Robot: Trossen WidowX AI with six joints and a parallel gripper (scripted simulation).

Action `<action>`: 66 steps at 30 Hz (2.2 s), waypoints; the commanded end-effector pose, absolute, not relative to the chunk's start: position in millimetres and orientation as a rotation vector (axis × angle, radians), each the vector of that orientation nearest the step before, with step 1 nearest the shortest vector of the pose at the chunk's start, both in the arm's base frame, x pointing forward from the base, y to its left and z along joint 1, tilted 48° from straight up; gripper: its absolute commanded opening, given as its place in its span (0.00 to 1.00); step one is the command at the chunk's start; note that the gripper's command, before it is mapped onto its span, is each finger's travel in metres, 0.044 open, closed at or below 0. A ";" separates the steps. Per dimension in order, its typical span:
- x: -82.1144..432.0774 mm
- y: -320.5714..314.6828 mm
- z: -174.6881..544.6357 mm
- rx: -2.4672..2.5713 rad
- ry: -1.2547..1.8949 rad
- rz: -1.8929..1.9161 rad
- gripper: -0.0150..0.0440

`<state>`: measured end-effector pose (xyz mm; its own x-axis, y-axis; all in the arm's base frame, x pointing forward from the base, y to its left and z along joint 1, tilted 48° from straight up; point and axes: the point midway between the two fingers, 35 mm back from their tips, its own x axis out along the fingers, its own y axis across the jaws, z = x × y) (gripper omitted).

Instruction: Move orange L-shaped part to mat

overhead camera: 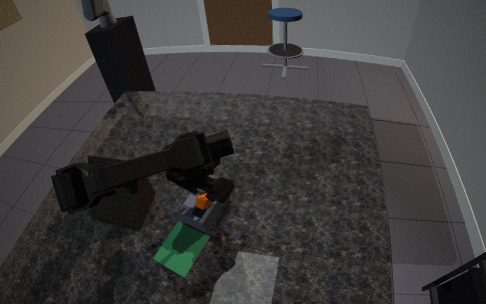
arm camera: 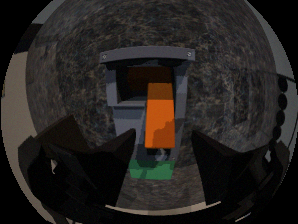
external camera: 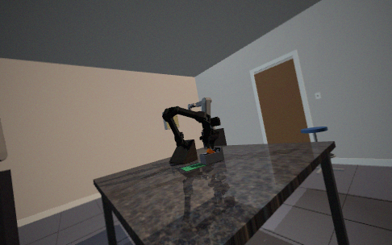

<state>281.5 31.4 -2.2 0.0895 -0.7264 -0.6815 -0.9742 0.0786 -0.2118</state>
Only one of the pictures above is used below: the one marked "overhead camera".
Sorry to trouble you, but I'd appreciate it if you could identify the orange l-shaped part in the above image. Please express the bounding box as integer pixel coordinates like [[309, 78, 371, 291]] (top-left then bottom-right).
[[195, 186, 212, 210]]

